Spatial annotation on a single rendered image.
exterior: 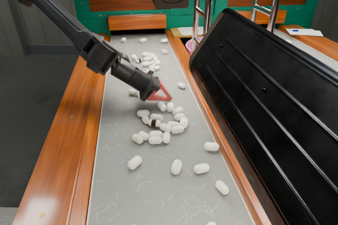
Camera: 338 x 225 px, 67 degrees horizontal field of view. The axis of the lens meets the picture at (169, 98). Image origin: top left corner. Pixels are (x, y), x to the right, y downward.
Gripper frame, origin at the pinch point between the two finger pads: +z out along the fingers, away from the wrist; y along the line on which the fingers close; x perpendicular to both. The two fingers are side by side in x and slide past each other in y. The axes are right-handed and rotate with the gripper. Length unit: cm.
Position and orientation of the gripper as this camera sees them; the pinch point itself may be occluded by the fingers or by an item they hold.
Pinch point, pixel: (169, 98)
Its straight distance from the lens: 79.9
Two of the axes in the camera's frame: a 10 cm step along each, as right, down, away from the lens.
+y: -1.5, -5.0, 8.5
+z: 7.7, 4.8, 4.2
